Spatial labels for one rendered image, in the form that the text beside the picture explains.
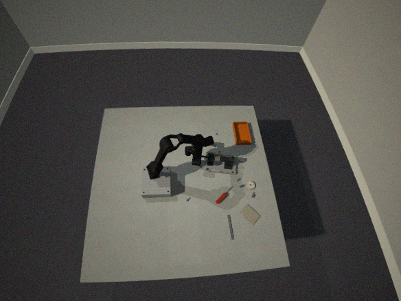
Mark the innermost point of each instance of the red-handled screwdriver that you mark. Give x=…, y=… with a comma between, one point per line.
x=221, y=197

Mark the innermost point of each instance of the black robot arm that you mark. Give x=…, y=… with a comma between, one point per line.
x=166, y=146

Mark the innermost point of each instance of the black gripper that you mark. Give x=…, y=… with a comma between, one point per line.
x=197, y=158

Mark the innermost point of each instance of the orange open tray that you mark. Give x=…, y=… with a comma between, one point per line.
x=241, y=132

